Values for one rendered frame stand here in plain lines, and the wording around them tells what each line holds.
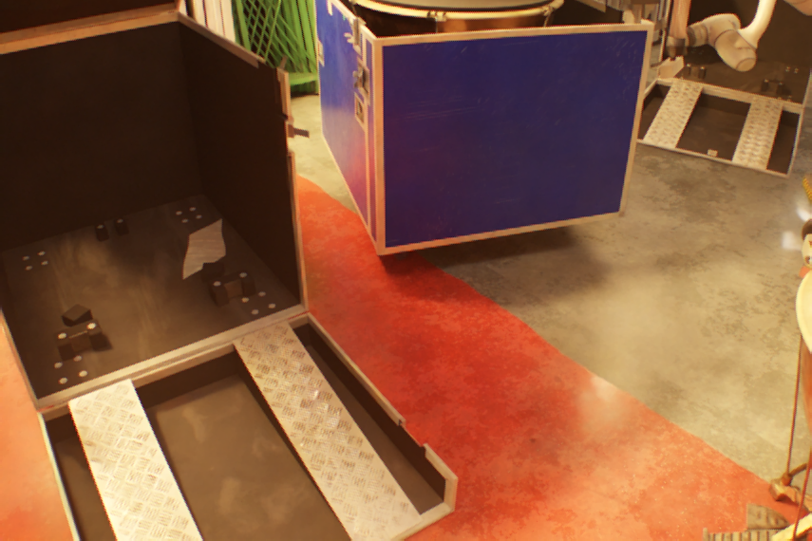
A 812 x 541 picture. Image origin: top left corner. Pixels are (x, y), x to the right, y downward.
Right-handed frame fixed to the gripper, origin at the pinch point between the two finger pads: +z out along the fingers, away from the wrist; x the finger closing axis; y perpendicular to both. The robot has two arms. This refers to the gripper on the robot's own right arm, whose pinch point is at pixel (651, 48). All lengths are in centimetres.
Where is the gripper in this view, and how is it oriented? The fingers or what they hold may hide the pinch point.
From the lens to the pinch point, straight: 288.3
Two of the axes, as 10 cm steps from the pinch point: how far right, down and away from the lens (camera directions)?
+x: 3.1, 9.3, 1.9
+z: -9.5, 3.1, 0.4
